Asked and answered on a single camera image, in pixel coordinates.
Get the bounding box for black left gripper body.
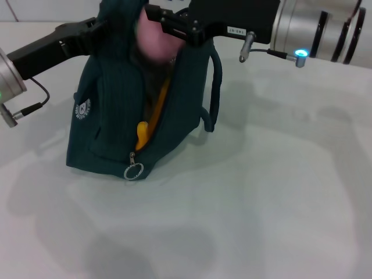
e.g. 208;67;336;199
6;17;98;81

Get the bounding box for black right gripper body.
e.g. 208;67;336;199
187;0;281;48

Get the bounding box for pink toy peach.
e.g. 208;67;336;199
135;7;186;64

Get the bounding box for dark teal fabric bag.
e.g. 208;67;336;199
65;0;223;181

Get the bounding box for yellow banana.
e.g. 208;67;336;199
135;76;172;152

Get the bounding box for silver zipper pull ring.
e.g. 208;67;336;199
124;151;145;182

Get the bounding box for small clear cylindrical plug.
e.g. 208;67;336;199
238;31;257;63

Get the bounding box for dark right arm cable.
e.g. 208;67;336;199
249;48;310;69

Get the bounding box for dark arm cable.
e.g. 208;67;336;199
249;48;310;69
0;77;51;128

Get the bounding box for dark left arm cable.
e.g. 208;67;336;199
0;77;51;128

